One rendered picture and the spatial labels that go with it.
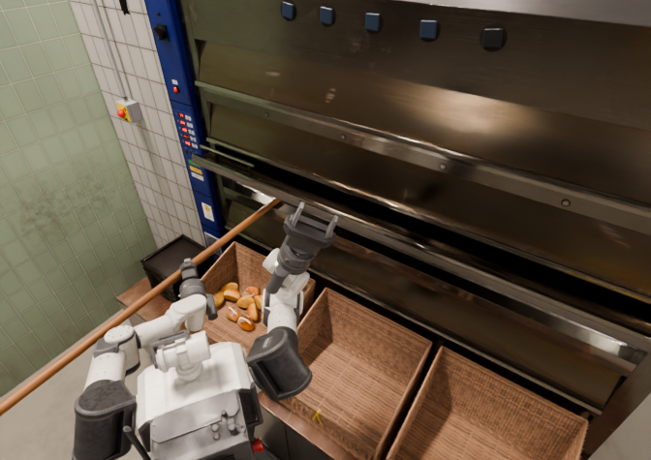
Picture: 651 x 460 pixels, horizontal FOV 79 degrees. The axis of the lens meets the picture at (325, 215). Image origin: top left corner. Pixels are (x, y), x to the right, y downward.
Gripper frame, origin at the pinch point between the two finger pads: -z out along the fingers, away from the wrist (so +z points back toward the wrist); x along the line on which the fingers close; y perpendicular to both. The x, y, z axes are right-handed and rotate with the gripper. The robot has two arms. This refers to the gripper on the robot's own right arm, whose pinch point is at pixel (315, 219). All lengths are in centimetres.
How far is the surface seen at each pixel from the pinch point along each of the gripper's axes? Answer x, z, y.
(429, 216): -40, 17, 37
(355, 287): -38, 75, 42
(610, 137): -60, -34, 31
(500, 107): -37, -24, 42
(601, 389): -115, 32, 6
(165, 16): 78, 19, 92
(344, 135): -4, 14, 57
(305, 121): 10, 20, 64
